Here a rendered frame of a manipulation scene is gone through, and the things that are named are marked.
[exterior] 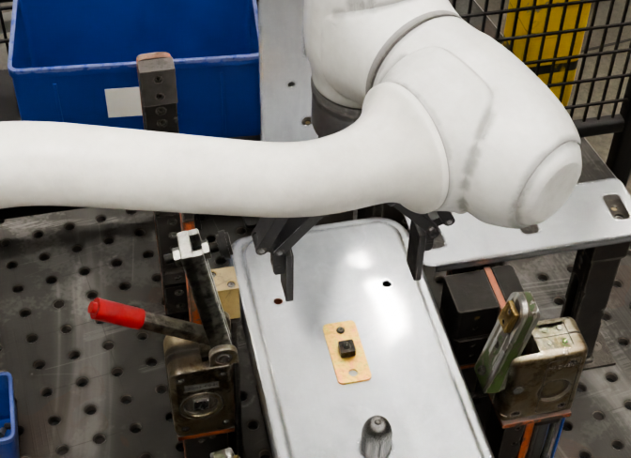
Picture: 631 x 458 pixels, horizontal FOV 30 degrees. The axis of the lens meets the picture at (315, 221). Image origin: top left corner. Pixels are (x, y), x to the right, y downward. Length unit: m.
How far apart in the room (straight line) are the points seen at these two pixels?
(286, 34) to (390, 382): 0.40
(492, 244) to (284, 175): 0.66
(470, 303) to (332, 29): 0.55
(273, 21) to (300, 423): 0.44
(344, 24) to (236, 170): 0.17
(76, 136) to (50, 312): 0.95
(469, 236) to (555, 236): 0.11
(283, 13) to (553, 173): 0.54
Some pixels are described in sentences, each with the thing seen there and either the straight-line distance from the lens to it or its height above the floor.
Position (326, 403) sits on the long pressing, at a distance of 1.28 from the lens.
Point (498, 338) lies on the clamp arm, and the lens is 1.28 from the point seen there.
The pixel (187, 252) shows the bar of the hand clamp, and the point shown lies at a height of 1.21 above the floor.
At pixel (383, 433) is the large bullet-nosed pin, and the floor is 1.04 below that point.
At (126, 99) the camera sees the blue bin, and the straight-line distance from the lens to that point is 1.47.
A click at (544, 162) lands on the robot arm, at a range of 0.83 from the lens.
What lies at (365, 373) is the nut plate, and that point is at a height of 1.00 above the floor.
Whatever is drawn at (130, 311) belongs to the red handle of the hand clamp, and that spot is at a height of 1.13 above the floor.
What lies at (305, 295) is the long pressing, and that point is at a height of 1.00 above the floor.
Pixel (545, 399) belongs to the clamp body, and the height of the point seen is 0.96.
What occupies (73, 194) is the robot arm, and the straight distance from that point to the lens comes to 0.84.
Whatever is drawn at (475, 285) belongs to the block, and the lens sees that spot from 1.42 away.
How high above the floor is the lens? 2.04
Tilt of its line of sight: 46 degrees down
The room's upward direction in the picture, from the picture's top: 1 degrees clockwise
